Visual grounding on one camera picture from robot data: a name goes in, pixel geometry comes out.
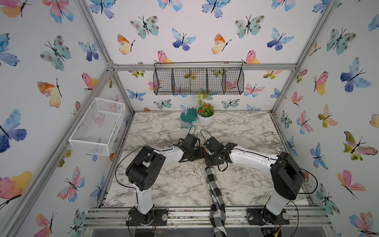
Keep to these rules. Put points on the white mesh wall basket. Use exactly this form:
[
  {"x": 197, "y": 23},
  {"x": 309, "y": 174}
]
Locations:
[{"x": 97, "y": 130}]

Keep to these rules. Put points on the white flower pot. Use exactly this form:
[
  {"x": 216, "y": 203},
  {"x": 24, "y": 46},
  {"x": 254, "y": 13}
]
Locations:
[{"x": 205, "y": 120}]

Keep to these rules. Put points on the black wire wall basket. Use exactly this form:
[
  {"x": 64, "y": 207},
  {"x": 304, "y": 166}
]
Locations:
[{"x": 196, "y": 78}]

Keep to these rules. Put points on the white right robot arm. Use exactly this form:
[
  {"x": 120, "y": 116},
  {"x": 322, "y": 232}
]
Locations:
[{"x": 287, "y": 176}]

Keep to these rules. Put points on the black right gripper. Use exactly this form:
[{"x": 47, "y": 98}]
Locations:
[{"x": 207, "y": 162}]

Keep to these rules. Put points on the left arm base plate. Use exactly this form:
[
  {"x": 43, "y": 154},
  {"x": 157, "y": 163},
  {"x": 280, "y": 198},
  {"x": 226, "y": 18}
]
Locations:
[{"x": 156, "y": 217}]

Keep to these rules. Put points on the black white checkered sleeve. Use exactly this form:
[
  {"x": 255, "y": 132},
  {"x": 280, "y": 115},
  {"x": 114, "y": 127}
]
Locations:
[{"x": 218, "y": 211}]

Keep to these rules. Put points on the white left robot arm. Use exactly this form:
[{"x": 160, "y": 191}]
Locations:
[{"x": 143, "y": 171}]

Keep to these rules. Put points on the teal hand-shaped holder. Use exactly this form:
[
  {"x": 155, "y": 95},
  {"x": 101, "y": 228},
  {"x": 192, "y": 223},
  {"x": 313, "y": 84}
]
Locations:
[{"x": 188, "y": 118}]

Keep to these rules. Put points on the green artificial plant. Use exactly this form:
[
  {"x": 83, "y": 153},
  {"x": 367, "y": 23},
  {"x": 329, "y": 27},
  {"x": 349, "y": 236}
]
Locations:
[{"x": 205, "y": 109}]

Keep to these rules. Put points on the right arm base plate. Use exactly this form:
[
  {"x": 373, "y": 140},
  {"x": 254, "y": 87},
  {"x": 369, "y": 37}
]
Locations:
[{"x": 262, "y": 216}]

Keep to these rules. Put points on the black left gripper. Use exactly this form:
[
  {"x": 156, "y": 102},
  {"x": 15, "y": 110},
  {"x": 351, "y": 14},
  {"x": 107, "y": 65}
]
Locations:
[{"x": 201, "y": 150}]

